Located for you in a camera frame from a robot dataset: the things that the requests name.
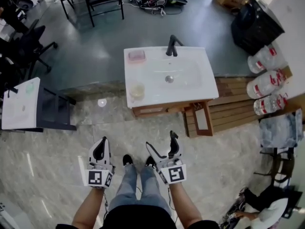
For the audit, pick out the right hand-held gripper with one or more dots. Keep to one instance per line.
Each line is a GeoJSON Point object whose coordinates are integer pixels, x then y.
{"type": "Point", "coordinates": [175, 173]}

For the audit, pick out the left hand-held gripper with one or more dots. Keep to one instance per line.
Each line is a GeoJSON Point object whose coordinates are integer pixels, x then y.
{"type": "Point", "coordinates": [96, 176]}

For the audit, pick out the wooden sink cabinet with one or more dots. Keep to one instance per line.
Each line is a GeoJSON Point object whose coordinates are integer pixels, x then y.
{"type": "Point", "coordinates": [152, 110]}

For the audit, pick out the clear yellowish cup item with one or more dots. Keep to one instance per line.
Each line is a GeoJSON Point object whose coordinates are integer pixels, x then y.
{"type": "Point", "coordinates": [137, 89]}

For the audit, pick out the white ceramic sink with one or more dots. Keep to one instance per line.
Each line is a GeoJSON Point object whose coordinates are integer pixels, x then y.
{"type": "Point", "coordinates": [186, 63]}

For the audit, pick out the pink soap dish item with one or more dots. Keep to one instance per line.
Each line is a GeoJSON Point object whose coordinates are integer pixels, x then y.
{"type": "Point", "coordinates": [136, 56]}

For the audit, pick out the person's left forearm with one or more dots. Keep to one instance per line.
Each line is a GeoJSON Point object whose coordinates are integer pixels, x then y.
{"type": "Point", "coordinates": [88, 206]}

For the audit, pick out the person's right forearm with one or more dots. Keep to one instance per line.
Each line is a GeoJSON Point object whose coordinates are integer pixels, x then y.
{"type": "Point", "coordinates": [183, 204]}

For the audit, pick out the metal sink drain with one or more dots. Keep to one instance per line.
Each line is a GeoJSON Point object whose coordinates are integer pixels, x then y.
{"type": "Point", "coordinates": [169, 78]}

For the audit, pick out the person's black right shoe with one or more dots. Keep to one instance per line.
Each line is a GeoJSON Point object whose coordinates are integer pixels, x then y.
{"type": "Point", "coordinates": [150, 162]}

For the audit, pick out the person's black shoe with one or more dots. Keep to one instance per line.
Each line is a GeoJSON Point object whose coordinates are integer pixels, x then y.
{"type": "Point", "coordinates": [150, 162]}
{"type": "Point", "coordinates": [127, 160]}

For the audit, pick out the person's black left shoe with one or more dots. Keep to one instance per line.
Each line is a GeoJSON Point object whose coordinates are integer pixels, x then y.
{"type": "Point", "coordinates": [127, 160]}

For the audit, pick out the person's legs in jeans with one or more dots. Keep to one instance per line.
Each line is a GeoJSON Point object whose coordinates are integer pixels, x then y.
{"type": "Point", "coordinates": [138, 187]}

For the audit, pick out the wooden cabinet door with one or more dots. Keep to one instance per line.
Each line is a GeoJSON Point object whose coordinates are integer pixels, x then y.
{"type": "Point", "coordinates": [202, 120]}

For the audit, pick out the white round floor disc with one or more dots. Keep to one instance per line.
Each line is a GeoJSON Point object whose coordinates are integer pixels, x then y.
{"type": "Point", "coordinates": [102, 102]}

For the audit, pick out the black cabinet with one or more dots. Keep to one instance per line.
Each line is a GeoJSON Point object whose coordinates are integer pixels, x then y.
{"type": "Point", "coordinates": [54, 108]}

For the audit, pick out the person's black shirt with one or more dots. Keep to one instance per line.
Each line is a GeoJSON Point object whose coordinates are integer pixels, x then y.
{"type": "Point", "coordinates": [138, 218]}

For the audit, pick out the wooden slat platform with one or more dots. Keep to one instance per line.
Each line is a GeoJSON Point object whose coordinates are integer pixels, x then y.
{"type": "Point", "coordinates": [233, 104]}

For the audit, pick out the black faucet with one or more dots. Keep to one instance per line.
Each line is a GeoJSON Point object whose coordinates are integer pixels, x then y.
{"type": "Point", "coordinates": [172, 45]}

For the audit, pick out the large clear water bottle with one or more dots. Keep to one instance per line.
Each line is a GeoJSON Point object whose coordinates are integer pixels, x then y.
{"type": "Point", "coordinates": [264, 59]}
{"type": "Point", "coordinates": [264, 85]}
{"type": "Point", "coordinates": [269, 104]}

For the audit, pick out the plastic wrapped bundle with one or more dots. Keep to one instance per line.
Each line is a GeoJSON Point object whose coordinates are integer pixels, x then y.
{"type": "Point", "coordinates": [278, 130]}

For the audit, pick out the black office chair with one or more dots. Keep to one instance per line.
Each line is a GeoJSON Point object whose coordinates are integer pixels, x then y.
{"type": "Point", "coordinates": [28, 46]}

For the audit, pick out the black plastic crate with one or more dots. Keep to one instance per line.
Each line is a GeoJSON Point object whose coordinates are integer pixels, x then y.
{"type": "Point", "coordinates": [255, 27]}

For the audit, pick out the black frame stool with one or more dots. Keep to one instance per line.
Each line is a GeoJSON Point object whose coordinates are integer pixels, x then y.
{"type": "Point", "coordinates": [278, 166]}

